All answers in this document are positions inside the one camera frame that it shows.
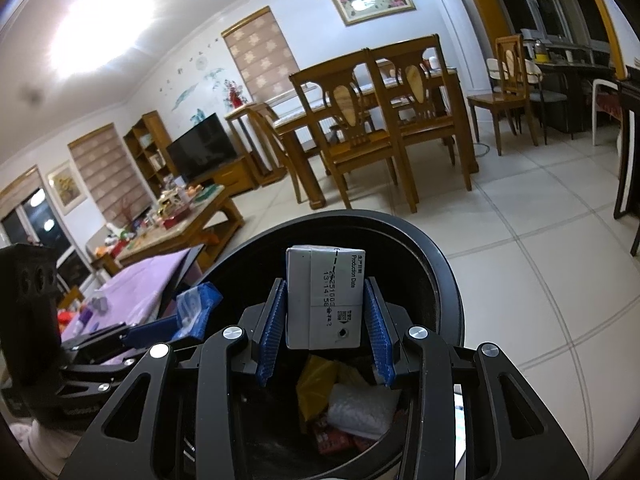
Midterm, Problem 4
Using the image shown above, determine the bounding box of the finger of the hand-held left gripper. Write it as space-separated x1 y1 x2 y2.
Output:
60 352 151 403
60 317 178 358

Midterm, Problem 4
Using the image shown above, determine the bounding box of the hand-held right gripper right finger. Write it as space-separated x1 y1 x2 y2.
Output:
363 277 591 480

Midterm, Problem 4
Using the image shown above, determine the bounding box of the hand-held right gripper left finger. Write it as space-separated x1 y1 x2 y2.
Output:
60 277 288 480

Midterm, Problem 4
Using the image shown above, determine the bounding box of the blue plastic packet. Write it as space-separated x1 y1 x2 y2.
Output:
175 281 223 341

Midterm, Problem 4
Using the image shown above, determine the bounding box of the red milk carton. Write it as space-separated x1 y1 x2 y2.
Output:
312 420 373 456
285 245 366 351

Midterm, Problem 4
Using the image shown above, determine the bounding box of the yellow snack bag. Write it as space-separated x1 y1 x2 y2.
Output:
296 355 371 423

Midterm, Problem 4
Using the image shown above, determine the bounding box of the white plastic bag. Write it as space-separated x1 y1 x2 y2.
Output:
327 384 401 438

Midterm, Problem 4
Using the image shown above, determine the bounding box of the black trash bin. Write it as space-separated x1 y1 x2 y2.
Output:
177 210 463 480

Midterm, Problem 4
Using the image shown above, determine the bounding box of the person's left hand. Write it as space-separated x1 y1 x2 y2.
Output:
10 420 76 461

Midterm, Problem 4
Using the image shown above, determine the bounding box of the wooden armchair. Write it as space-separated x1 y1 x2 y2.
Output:
85 225 131 271

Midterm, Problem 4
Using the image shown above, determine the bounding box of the wooden coffee table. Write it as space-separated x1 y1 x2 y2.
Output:
95 185 246 271

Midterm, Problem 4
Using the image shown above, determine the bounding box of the rolled-up window blind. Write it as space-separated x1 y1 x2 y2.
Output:
0 165 46 213

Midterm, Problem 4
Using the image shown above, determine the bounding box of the framed sunflower painting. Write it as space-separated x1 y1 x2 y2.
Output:
46 160 88 217

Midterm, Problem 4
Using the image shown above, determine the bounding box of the wooden television stand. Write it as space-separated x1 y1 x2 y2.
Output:
200 155 261 198

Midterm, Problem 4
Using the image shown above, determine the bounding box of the patterned window blind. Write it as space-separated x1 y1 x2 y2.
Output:
221 6 301 103
67 122 153 226

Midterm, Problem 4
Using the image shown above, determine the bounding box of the black television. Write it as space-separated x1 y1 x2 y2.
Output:
166 113 238 183

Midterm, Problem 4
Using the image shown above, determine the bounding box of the wooden dining table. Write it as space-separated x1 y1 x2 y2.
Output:
272 67 481 211

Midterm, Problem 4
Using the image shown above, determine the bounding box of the wooden bookshelf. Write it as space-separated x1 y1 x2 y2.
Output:
123 111 173 186

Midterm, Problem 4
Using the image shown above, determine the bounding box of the wooden dining chair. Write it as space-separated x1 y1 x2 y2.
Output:
367 35 473 191
242 102 303 203
289 50 418 213
467 35 543 156

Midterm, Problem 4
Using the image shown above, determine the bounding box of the tall wooden plant stand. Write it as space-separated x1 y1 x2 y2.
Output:
225 104 286 186

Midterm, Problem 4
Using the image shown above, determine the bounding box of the round ceiling lamp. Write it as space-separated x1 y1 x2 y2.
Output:
50 0 156 78

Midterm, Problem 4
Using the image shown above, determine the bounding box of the white standing air conditioner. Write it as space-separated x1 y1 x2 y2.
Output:
429 0 488 98

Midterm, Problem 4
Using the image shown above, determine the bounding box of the black desk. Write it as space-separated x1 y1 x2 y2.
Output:
520 30 626 136

